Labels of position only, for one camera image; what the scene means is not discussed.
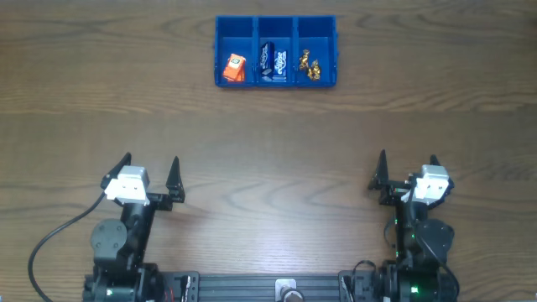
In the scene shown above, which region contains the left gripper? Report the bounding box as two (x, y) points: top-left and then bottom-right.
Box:
(100, 152), (186, 212)

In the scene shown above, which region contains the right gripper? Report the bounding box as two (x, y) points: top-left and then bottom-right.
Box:
(368, 148), (455, 206)

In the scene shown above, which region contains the blue candy pack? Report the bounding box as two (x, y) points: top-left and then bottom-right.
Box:
(259, 40), (276, 78)
(273, 49), (289, 81)

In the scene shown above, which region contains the blue tray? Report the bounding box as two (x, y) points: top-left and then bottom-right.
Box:
(213, 14), (339, 89)

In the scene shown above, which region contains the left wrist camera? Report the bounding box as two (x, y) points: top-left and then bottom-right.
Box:
(103, 165), (151, 207)

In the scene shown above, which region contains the black cable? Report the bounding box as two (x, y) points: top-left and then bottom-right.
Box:
(383, 216), (461, 297)
(27, 190), (107, 302)

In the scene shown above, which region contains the mounting rail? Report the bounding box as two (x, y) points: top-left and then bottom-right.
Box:
(83, 271), (456, 302)

